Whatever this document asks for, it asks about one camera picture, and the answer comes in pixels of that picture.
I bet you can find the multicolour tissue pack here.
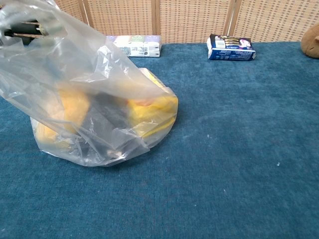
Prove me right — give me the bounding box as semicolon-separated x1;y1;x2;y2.
104;34;162;58

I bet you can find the wicker folding screen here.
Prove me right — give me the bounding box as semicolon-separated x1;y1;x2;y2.
0;0;319;45

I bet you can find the brown plush toy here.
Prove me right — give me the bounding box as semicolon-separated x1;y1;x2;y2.
300;24;319;59

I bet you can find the clear plastic bag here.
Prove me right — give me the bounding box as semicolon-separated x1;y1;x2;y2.
0;0;179;168

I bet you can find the yellow round soft item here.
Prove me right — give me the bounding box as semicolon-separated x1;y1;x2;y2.
36;87;91;151

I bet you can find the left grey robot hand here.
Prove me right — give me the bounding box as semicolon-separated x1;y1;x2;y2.
0;20;49;47

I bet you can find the dark blue pad pack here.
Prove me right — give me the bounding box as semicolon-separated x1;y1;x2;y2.
206;33;257;61

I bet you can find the blue table cloth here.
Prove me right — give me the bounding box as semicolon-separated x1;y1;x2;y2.
0;41;319;239

